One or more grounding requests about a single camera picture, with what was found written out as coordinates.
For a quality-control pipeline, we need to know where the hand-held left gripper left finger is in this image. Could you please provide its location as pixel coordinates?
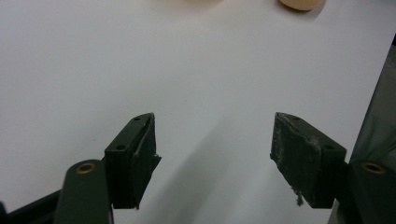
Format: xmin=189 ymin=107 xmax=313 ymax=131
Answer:
xmin=53 ymin=112 xmax=163 ymax=224

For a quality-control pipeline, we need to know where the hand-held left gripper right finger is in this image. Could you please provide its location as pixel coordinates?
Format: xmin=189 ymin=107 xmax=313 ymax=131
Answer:
xmin=270 ymin=112 xmax=396 ymax=224

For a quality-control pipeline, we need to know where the dark cloth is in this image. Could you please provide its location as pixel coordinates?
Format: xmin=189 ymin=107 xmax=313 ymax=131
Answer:
xmin=349 ymin=34 xmax=396 ymax=174

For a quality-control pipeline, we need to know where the beige round object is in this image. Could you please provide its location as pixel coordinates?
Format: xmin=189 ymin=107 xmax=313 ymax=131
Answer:
xmin=278 ymin=0 xmax=325 ymax=12

